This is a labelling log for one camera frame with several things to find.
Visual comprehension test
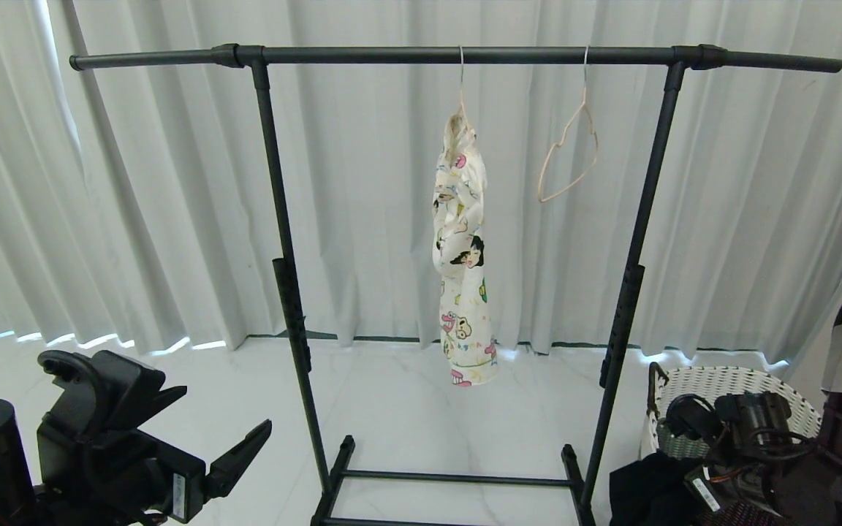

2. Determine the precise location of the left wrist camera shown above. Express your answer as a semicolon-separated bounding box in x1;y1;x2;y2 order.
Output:
37;349;188;483

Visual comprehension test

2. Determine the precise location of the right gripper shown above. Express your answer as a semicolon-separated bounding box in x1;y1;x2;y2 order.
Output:
684;457;780;523

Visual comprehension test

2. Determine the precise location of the cream printed garment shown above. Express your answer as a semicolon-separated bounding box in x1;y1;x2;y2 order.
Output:
432;110;498;388

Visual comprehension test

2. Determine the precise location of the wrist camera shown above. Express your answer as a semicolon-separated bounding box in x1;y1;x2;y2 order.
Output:
661;393;721;446
37;349;188;483

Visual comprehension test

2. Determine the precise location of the black clothes rack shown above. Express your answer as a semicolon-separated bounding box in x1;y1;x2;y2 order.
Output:
69;42;842;526

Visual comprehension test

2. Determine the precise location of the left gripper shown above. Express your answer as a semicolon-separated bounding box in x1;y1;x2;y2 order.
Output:
94;386;273;525

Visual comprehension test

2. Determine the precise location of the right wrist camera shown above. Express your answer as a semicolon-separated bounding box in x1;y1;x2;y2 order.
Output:
661;393;721;446

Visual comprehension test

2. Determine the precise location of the black garment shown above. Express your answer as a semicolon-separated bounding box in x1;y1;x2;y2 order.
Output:
609;451;707;526

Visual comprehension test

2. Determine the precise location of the white curtain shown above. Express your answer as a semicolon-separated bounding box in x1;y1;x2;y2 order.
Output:
0;0;842;366

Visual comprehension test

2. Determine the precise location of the white laundry basket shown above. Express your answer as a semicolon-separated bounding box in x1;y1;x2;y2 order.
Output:
640;362;824;468

